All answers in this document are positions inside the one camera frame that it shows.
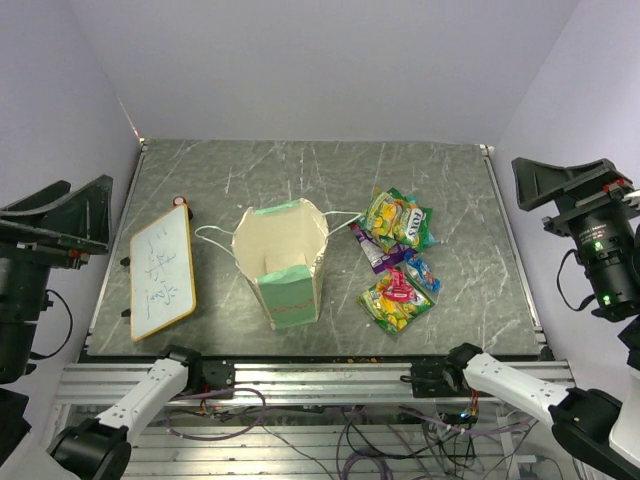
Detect blue red snack packet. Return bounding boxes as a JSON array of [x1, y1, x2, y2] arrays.
[[404, 253, 441, 293]]

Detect small whiteboard orange frame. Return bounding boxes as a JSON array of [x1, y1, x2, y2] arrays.
[[129, 197, 197, 342]]

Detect teal snack packet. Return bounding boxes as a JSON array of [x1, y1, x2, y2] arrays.
[[424, 234, 439, 248]]

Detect pink magenta snack packet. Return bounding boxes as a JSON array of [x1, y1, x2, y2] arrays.
[[383, 267, 417, 303]]

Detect purple snack packet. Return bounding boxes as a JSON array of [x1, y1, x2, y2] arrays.
[[349, 222, 417, 274]]

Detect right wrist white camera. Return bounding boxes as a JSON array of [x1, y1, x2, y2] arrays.
[[622, 190, 640, 208]]

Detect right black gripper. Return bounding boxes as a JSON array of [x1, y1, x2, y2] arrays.
[[511, 155, 640, 310]]

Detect loose floor cables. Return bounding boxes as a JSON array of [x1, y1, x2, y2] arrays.
[[164, 394, 551, 480]]

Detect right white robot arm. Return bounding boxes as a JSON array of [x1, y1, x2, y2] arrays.
[[440, 158, 639, 479]]

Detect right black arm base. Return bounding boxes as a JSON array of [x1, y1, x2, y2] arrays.
[[399, 358, 472, 399]]

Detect green white paper bag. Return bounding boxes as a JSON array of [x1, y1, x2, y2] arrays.
[[195, 198, 361, 330]]

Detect green yellow Fox's candy packet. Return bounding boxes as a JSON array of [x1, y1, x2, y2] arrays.
[[356, 188, 433, 251]]

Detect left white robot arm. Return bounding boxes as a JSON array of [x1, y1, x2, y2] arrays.
[[1, 175, 204, 479]]

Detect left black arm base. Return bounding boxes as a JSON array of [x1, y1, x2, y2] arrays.
[[177, 357, 236, 399]]

